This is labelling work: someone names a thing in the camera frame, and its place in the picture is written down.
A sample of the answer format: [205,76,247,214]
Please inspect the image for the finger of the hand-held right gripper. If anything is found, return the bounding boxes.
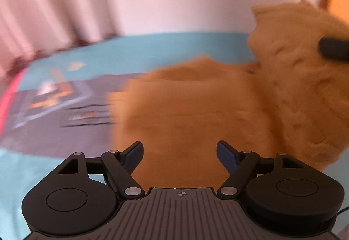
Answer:
[318,37,349,61]

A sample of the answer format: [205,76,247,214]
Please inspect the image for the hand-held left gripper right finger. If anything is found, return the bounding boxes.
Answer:
[216,140,306,199]

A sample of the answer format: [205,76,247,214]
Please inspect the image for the blue patterned bed sheet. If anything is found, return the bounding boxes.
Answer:
[0,31,349,240]

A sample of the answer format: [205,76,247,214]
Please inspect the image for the pale pink curtain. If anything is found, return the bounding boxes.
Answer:
[0,0,127,77]

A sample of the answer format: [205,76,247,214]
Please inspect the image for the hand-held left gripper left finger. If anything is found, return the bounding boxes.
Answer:
[57,141,145,199]

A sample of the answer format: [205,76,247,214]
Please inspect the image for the mustard cable-knit cardigan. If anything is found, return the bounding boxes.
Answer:
[108,0,349,191]

